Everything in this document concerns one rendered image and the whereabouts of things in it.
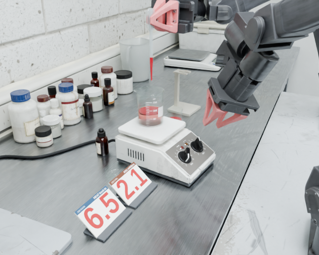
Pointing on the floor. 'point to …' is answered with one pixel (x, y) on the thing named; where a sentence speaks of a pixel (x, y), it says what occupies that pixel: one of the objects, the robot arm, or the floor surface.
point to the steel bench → (227, 175)
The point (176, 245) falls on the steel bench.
